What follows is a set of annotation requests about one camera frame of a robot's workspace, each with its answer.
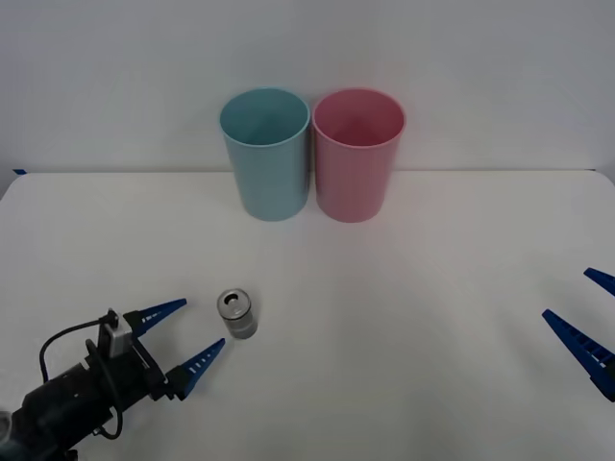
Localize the pale blue plastic bin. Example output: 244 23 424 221
219 86 311 223

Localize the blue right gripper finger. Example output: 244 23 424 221
582 267 615 295
541 308 615 403

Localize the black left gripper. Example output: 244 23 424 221
85 298 227 410

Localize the silver drink can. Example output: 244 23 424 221
215 288 259 341

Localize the pink plastic bin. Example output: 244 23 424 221
311 87 407 224

